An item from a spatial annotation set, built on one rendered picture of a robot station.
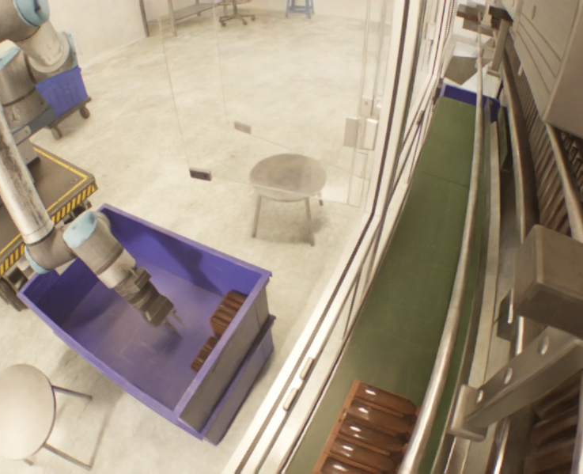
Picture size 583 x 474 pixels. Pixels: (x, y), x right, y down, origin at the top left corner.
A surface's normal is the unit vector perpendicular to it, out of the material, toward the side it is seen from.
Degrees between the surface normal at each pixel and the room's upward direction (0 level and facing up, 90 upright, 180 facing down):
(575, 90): 90
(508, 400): 90
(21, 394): 0
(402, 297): 2
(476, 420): 90
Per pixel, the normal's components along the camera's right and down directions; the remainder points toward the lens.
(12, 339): -0.01, -0.67
